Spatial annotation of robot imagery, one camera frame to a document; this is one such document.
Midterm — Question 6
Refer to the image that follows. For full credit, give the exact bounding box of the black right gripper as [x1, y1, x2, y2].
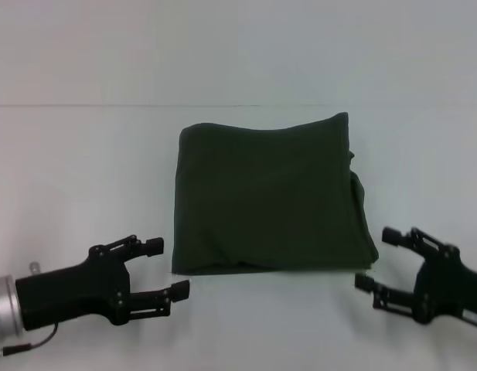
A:
[354, 226, 477, 331]

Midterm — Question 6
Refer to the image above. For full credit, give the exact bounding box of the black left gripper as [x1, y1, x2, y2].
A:
[14, 233, 191, 332]

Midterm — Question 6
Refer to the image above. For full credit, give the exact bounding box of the dark green t-shirt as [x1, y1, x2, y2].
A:
[170, 111, 380, 277]

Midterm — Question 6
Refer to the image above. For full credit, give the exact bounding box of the left gripper dark cable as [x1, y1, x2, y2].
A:
[0, 323, 61, 357]

